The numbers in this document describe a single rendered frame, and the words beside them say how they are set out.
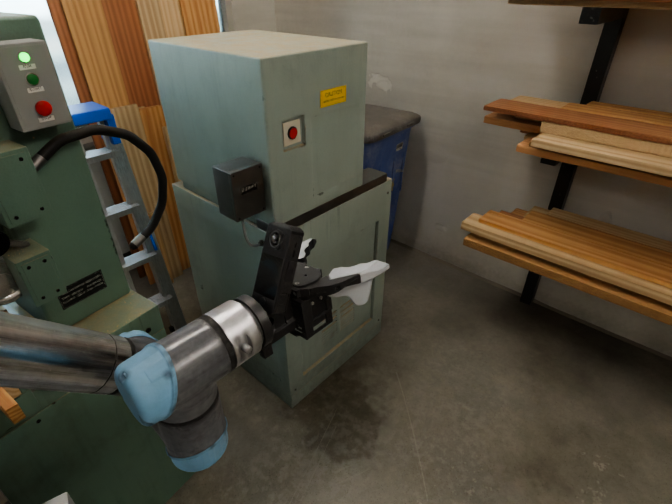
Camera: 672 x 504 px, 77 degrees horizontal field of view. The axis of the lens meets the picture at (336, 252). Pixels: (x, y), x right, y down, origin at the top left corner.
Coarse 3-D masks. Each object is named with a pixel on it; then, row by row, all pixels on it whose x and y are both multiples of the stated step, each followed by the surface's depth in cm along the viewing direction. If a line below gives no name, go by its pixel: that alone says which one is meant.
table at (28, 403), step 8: (24, 392) 83; (16, 400) 82; (24, 400) 83; (32, 400) 85; (24, 408) 84; (32, 408) 85; (0, 416) 80; (0, 424) 81; (8, 424) 82; (16, 424) 84; (0, 432) 81
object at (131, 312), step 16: (16, 304) 121; (112, 304) 121; (128, 304) 121; (144, 304) 121; (96, 320) 115; (112, 320) 115; (128, 320) 115; (144, 320) 118; (160, 320) 123; (48, 400) 102; (32, 416) 100
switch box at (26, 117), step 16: (0, 48) 78; (16, 48) 80; (32, 48) 82; (0, 64) 78; (16, 64) 80; (48, 64) 85; (0, 80) 80; (16, 80) 81; (48, 80) 86; (0, 96) 83; (16, 96) 82; (32, 96) 84; (48, 96) 86; (16, 112) 83; (32, 112) 85; (64, 112) 90; (16, 128) 86; (32, 128) 86
